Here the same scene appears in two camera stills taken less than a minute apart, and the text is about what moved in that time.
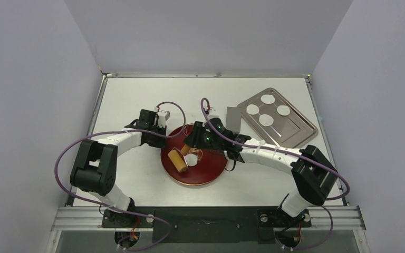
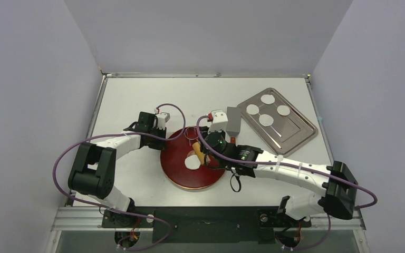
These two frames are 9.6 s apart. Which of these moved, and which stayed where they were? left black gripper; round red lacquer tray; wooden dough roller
Moved: wooden dough roller
Stayed: left black gripper; round red lacquer tray
